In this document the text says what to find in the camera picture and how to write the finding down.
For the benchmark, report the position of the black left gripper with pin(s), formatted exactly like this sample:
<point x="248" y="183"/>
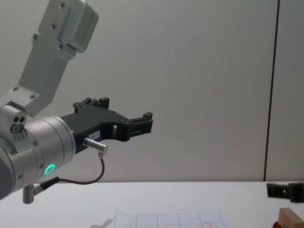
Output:
<point x="95" y="121"/>

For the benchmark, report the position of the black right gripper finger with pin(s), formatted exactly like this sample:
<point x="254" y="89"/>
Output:
<point x="297" y="192"/>

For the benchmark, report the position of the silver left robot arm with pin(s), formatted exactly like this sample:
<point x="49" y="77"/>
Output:
<point x="47" y="142"/>

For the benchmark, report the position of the light wooden block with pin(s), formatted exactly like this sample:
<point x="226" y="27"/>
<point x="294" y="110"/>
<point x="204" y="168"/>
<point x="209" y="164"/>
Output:
<point x="291" y="219"/>

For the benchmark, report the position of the small red object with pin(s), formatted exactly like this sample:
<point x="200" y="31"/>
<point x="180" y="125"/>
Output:
<point x="276" y="225"/>

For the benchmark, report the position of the white table cloth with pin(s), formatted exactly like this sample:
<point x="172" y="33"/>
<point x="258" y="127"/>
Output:
<point x="166" y="197"/>

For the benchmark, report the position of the white gridded paper sheet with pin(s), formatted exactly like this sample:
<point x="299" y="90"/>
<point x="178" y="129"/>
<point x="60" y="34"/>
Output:
<point x="171" y="221"/>

